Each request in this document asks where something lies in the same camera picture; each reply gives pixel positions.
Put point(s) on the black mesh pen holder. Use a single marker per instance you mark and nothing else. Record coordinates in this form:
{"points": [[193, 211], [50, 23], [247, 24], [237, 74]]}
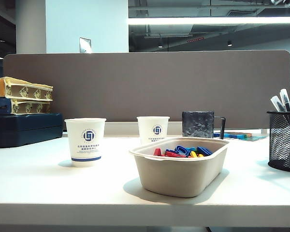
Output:
{"points": [[278, 135]]}

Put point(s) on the white paper cup blue logo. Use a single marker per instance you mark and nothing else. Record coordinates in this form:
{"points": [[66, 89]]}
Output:
{"points": [[84, 135], [147, 128]]}

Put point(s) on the brown fabric desk divider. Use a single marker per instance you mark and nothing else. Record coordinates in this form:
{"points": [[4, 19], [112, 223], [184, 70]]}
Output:
{"points": [[147, 84]]}

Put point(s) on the red triangular plastic letter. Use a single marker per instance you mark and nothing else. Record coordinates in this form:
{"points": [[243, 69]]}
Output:
{"points": [[157, 152]]}

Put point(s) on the red flat plastic letter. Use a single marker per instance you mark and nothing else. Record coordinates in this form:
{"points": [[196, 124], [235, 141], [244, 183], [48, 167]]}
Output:
{"points": [[174, 154]]}

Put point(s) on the dark marbled plastic cup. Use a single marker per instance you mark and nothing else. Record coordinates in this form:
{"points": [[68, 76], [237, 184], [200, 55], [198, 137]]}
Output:
{"points": [[198, 124]]}

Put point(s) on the yellow plastic letter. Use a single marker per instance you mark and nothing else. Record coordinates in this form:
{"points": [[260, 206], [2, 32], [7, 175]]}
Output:
{"points": [[193, 154]]}

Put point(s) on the blue flat plastic letter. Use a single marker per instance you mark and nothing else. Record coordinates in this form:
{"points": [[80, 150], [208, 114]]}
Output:
{"points": [[204, 151]]}

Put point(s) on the beige pulp tray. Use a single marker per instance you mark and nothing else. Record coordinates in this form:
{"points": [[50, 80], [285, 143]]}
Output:
{"points": [[178, 176]]}

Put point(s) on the blue wooden block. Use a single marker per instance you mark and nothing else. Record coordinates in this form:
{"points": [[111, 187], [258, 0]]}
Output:
{"points": [[232, 135]]}

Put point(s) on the red LED sign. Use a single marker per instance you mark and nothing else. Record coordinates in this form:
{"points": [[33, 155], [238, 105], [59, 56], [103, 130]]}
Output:
{"points": [[195, 39]]}

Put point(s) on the orange wooden block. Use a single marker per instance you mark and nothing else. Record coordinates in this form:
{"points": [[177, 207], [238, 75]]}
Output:
{"points": [[245, 134]]}

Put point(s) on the teal flat sheet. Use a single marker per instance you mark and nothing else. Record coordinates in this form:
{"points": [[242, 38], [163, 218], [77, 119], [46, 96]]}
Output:
{"points": [[256, 138]]}

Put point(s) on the large dark blue case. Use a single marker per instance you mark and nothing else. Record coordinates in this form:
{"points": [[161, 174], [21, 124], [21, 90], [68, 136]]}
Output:
{"points": [[26, 130]]}

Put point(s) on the small blue box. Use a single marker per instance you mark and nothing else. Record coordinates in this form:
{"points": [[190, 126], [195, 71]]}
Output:
{"points": [[0, 106]]}

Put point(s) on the beige divider base rail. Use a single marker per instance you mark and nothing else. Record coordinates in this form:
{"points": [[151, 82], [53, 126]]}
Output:
{"points": [[120, 129]]}

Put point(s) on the framed wall sign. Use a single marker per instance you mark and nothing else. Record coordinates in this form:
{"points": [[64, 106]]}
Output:
{"points": [[85, 45]]}

